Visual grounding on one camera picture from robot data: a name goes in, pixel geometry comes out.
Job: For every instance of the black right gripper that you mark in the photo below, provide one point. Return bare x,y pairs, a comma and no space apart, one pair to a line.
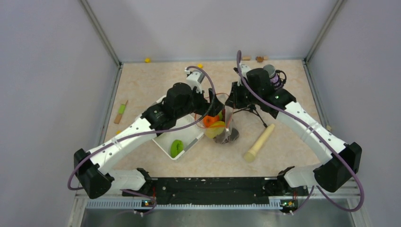
233,101

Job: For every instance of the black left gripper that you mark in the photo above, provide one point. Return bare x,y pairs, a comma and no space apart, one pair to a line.
212,108

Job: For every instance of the orange tangerine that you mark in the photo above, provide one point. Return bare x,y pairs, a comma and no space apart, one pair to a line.
209,120

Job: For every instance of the yellow fruit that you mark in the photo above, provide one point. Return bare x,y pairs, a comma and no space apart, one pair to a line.
215,129

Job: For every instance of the clear zip bag orange zipper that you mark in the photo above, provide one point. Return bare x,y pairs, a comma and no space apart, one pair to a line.
228,119

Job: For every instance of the microphone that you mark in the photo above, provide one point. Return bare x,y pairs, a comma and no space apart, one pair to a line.
267,84

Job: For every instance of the green apple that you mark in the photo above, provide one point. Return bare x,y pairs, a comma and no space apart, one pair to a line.
221,115

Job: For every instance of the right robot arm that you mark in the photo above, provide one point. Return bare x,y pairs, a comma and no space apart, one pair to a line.
336,156

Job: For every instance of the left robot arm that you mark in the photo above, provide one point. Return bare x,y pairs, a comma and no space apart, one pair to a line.
92,167

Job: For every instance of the white plastic basket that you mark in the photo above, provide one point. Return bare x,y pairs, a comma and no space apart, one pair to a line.
189,136

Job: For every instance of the green pepper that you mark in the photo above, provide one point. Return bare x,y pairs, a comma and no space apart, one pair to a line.
176,148

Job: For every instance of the green and wood stick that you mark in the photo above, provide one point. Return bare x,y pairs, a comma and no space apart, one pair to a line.
121,111

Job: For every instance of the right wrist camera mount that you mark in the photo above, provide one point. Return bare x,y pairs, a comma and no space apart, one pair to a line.
244,69

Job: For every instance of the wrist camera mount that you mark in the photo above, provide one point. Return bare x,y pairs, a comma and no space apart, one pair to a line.
194,79
244,69

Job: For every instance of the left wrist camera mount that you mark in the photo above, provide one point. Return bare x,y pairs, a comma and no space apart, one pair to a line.
194,79

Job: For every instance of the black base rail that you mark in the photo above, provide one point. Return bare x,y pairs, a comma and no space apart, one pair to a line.
214,190

